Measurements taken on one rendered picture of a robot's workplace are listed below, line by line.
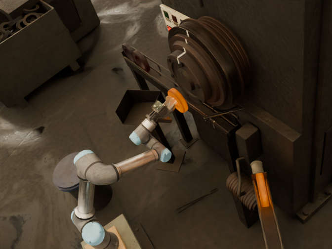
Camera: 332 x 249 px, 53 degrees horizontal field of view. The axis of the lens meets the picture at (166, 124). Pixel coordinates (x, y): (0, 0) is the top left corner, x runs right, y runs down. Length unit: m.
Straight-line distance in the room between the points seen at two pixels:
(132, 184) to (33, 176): 1.01
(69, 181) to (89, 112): 1.18
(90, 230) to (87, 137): 1.42
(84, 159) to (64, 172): 0.75
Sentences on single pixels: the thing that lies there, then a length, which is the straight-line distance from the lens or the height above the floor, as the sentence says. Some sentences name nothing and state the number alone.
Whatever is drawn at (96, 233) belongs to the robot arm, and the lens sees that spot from 1.96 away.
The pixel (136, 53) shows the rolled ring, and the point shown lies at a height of 0.77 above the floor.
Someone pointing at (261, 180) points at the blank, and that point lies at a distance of 1.59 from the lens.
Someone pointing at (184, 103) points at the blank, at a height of 0.85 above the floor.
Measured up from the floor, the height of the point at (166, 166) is 0.01.
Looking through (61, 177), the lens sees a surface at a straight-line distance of 2.49.
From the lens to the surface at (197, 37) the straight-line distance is 1.44.
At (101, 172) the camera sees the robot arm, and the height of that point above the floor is 0.91.
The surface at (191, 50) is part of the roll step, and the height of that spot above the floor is 1.28.
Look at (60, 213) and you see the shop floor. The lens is 2.91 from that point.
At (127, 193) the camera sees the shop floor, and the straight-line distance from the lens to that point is 2.69.
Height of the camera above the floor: 2.17
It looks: 47 degrees down
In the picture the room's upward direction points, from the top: 25 degrees counter-clockwise
